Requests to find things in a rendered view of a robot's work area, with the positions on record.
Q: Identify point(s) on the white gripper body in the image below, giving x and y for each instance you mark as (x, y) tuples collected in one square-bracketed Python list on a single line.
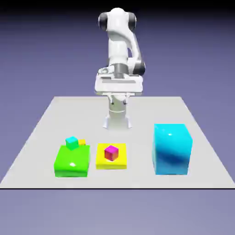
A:
[(118, 85)]

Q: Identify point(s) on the small orange cube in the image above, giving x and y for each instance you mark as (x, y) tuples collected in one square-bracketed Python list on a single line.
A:
[(82, 142)]

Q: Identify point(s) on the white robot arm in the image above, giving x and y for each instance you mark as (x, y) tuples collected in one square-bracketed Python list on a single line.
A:
[(118, 40)]

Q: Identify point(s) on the large green box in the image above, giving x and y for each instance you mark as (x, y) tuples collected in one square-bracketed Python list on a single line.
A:
[(72, 162)]

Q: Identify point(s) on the large yellow box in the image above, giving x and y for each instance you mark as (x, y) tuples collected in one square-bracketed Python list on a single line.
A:
[(111, 157)]

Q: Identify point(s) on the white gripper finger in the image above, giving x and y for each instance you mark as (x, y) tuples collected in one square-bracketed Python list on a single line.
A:
[(111, 100), (126, 100)]

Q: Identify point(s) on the small cyan cube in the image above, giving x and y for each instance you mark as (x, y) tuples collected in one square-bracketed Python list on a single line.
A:
[(72, 142)]

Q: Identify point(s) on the small magenta cube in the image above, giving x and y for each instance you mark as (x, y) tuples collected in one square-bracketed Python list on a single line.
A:
[(111, 153)]

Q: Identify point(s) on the large cyan box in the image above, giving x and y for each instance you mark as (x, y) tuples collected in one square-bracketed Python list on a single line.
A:
[(171, 148)]

